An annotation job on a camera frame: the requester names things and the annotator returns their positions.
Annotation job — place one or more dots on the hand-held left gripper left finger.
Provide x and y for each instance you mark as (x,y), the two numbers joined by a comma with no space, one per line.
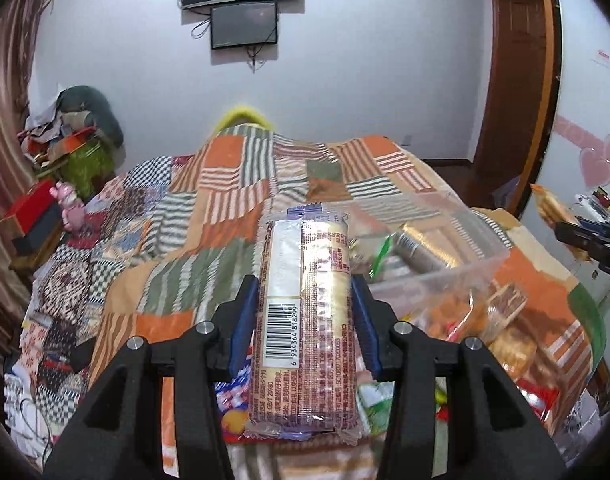
(245,320)

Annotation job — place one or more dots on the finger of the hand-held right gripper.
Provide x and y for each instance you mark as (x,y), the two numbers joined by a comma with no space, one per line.
(597,225)
(577,240)

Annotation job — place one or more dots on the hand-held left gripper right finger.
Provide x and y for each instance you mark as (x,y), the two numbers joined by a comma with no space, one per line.
(362,320)

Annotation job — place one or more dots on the orange snack packet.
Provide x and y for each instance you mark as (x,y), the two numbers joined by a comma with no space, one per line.
(549,205)

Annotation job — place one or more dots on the biscuit packet with barcode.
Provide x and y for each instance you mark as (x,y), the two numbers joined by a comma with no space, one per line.
(305,310)

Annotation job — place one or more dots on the clear plastic storage box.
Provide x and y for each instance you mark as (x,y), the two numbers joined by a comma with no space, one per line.
(467,240)

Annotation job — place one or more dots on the blue and white snack packet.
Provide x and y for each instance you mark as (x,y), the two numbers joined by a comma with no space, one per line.
(234,395)

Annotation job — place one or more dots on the pale green snack packet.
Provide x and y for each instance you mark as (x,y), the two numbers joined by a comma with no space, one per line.
(375,402)

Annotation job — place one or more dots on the gold cylindrical snack packet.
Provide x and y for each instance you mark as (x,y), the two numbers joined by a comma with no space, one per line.
(425,250)

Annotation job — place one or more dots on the patchwork blanket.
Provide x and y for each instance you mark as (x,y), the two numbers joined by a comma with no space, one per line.
(185,220)

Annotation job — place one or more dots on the pile of snack packets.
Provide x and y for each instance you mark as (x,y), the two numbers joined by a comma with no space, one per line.
(505,345)

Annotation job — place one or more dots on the wooden door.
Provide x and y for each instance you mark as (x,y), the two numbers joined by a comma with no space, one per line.
(510,85)

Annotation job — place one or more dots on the yellow pillow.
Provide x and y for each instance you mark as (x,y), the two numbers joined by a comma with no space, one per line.
(240,116)

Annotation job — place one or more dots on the pink toy figure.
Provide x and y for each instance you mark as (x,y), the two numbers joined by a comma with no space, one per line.
(69,207)

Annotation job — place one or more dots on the green plush toy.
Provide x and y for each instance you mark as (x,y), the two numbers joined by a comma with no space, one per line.
(87,165)

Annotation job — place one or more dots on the black box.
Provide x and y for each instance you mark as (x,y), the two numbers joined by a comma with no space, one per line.
(37,235)

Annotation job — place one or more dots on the red box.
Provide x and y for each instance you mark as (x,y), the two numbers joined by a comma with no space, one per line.
(30,205)

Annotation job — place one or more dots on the pile of clutter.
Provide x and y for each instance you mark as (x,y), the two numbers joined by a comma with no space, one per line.
(50,132)

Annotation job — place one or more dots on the striped brown curtain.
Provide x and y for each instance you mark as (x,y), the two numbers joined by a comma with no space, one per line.
(10,135)

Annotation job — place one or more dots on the pink heart wall stickers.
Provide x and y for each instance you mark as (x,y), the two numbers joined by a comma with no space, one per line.
(597,162)

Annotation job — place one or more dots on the wooden door frame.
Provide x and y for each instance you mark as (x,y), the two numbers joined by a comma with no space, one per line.
(550,85)

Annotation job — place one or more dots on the red and white wall label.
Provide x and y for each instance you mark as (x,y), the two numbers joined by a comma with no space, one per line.
(604,56)

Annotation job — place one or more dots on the small black wall screen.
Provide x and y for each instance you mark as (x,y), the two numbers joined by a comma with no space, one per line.
(243,25)

